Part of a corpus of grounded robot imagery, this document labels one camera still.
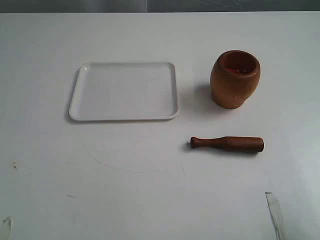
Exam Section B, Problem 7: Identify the wooden mortar cup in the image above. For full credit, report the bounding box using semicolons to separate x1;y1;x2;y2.
210;50;261;109

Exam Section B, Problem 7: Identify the brown wooden pestle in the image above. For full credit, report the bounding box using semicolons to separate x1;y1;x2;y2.
190;136;264;153

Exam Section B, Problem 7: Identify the white rectangular plastic tray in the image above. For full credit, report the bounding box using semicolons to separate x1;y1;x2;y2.
68;62;179;122

